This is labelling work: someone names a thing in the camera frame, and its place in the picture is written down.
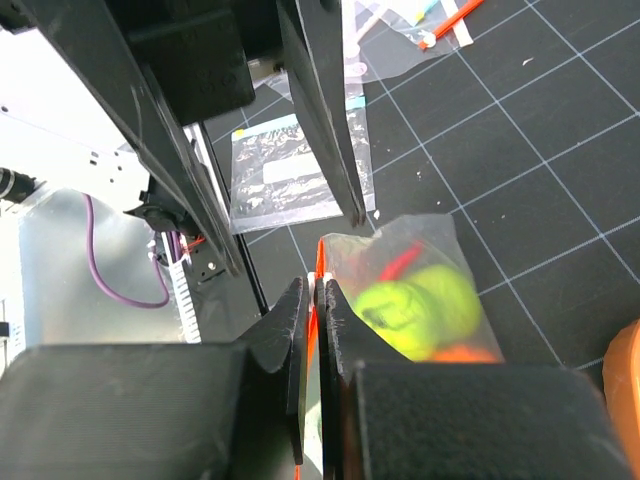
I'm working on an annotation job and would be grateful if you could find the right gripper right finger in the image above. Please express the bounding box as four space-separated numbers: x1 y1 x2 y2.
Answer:
315 280 632 479

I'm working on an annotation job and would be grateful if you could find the slotted cable duct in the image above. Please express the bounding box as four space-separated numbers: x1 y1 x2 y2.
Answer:
168 263 201 344

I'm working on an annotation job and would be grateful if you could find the clear bag white label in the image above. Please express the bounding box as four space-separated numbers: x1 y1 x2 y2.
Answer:
229 97 376 235

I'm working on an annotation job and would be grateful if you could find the green apple top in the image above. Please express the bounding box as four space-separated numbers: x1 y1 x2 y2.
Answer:
352 264 484 361

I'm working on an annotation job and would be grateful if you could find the black grid mat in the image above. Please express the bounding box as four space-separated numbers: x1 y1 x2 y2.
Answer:
204 0 640 371

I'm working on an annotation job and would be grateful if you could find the orange zipper clear bag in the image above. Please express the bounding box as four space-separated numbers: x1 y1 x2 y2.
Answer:
305 214 506 479

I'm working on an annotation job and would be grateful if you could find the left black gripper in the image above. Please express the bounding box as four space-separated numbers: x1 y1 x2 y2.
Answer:
19 0 366 276

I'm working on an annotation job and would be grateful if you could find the orange plastic basket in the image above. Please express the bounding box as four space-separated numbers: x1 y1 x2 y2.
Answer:
602 320 640 479

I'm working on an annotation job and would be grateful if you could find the peach fruit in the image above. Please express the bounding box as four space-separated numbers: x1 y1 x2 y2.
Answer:
431 344 502 364

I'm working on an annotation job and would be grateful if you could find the red chili pepper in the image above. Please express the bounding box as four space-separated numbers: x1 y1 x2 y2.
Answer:
378 243 423 282

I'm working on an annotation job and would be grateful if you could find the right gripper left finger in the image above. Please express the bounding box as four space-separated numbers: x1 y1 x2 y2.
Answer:
1 277 309 479

